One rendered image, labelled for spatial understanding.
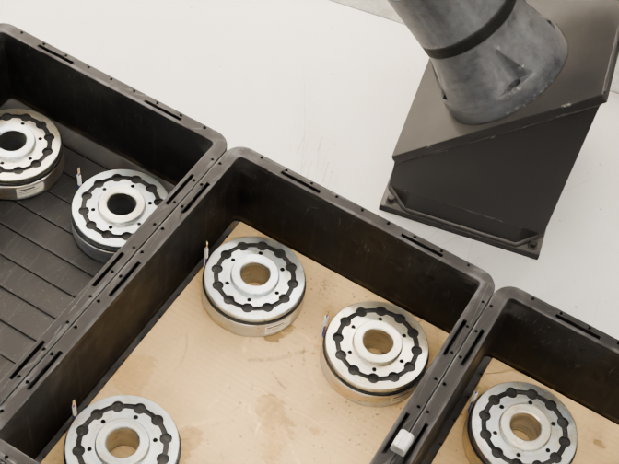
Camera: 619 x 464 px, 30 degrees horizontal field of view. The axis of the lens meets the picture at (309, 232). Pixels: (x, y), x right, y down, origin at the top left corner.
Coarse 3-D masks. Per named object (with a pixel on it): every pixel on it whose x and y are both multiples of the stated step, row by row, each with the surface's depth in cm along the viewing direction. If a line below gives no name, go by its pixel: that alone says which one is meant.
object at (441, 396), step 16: (512, 288) 109; (496, 304) 107; (528, 304) 108; (544, 304) 108; (480, 320) 106; (560, 320) 107; (576, 320) 107; (480, 336) 107; (592, 336) 106; (608, 336) 107; (464, 352) 104; (608, 352) 106; (464, 368) 103; (448, 384) 102; (432, 400) 101; (448, 400) 101; (432, 416) 100; (416, 432) 99; (416, 448) 98
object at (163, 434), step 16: (112, 400) 105; (128, 400) 105; (144, 400) 105; (80, 416) 104; (96, 416) 104; (112, 416) 104; (128, 416) 104; (144, 416) 104; (160, 416) 105; (80, 432) 103; (96, 432) 103; (160, 432) 104; (176, 432) 104; (64, 448) 102; (80, 448) 102; (160, 448) 103; (176, 448) 103
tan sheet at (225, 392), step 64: (192, 320) 115; (320, 320) 116; (128, 384) 110; (192, 384) 110; (256, 384) 111; (320, 384) 112; (128, 448) 106; (192, 448) 106; (256, 448) 107; (320, 448) 108
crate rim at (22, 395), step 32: (224, 160) 115; (256, 160) 115; (192, 192) 112; (320, 192) 113; (384, 224) 112; (448, 256) 110; (480, 288) 108; (96, 320) 102; (64, 352) 100; (448, 352) 104; (32, 384) 99; (0, 416) 95; (416, 416) 99; (0, 448) 94; (384, 448) 99
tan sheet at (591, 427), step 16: (496, 368) 115; (512, 368) 115; (480, 384) 114; (496, 384) 114; (464, 416) 111; (576, 416) 113; (592, 416) 113; (512, 432) 111; (592, 432) 112; (608, 432) 112; (448, 448) 109; (592, 448) 111; (608, 448) 111
